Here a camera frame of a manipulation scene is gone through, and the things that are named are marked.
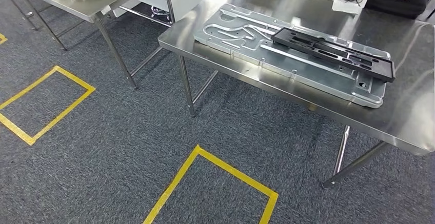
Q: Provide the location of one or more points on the black plastic plate frame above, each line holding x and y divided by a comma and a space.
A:
385, 71

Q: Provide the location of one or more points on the stainless steel workbench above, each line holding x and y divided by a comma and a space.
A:
407, 107

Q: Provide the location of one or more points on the yellow floor tape square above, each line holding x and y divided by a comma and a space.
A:
198, 151
30, 140

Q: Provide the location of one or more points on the machined aluminium fixture plate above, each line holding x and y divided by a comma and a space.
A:
306, 76

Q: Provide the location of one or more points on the chrome stool base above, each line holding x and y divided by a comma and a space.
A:
159, 11

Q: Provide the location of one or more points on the white paper sheet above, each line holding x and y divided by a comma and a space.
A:
346, 6

